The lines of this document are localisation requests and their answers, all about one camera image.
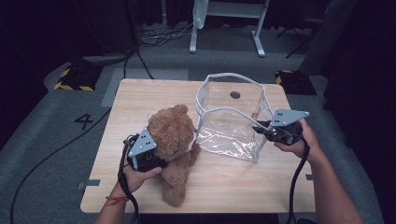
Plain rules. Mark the brown teddy bear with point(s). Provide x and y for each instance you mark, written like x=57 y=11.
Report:
x=172 y=137

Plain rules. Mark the black yellow striped base plate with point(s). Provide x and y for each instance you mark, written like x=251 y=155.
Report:
x=77 y=77
x=295 y=82

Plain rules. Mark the black upright pole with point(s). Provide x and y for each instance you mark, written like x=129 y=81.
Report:
x=130 y=25

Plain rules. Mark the transparent plastic bag white trim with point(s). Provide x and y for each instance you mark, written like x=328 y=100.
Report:
x=230 y=137

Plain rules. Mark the person's left hand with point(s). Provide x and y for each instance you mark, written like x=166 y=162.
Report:
x=137 y=180

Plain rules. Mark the white metal stand frame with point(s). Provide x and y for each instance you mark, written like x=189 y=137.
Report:
x=230 y=9

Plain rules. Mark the gray tape strip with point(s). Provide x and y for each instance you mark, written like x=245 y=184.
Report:
x=309 y=177
x=88 y=183

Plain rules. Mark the person's right hand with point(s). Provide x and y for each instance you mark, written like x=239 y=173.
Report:
x=306 y=146

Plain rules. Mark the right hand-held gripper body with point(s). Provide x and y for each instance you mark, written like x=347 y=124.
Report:
x=286 y=130

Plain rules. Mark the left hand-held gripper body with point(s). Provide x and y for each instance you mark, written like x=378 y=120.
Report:
x=143 y=155

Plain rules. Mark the black tripod stand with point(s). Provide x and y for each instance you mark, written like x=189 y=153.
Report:
x=299 y=37

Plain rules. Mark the gray curtain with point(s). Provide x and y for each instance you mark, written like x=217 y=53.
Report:
x=330 y=34

